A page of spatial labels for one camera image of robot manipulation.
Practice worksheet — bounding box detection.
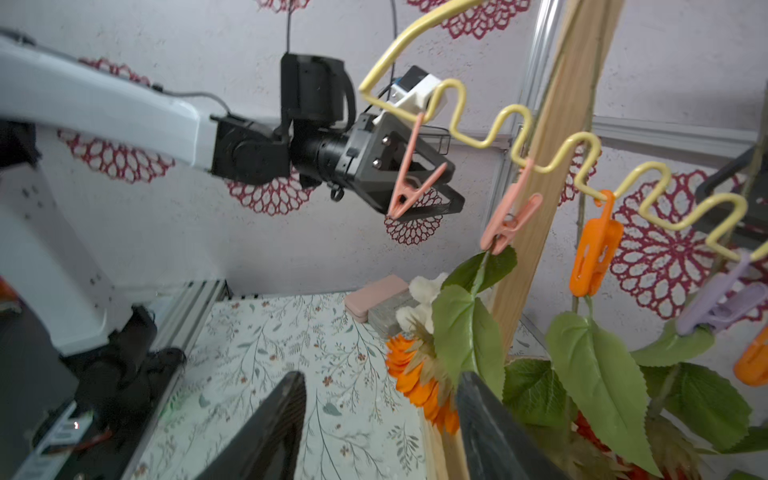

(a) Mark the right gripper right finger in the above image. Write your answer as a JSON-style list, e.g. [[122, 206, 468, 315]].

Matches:
[[456, 372, 567, 480]]

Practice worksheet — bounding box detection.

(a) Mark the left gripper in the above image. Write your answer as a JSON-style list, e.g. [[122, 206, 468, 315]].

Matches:
[[290, 113, 465, 218]]

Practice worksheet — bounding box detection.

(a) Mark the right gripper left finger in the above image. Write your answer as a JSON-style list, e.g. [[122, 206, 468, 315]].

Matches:
[[198, 371, 307, 480]]

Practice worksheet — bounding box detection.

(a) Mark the yellow wavy clothes hanger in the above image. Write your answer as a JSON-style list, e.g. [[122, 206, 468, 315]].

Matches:
[[358, 0, 768, 263]]

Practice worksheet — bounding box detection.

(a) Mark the orange artificial flower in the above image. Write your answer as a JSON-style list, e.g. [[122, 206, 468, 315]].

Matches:
[[383, 244, 520, 436]]

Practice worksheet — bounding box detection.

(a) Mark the orange clothespin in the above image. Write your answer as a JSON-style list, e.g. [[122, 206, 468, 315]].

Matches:
[[569, 190, 624, 298], [733, 326, 768, 387]]

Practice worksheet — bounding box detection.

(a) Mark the wooden clothes rack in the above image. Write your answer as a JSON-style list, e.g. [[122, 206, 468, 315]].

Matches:
[[419, 0, 628, 480]]

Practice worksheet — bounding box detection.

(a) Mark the purple clothespin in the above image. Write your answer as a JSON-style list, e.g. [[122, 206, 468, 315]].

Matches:
[[676, 250, 767, 336]]

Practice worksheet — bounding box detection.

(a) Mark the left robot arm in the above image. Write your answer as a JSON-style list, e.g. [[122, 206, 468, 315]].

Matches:
[[1, 30, 464, 479]]

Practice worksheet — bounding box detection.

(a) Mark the pink block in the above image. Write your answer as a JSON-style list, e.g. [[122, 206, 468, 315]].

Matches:
[[344, 275, 408, 323]]

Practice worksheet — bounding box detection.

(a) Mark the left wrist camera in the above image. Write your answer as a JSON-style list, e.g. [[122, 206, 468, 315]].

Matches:
[[378, 65, 442, 116]]

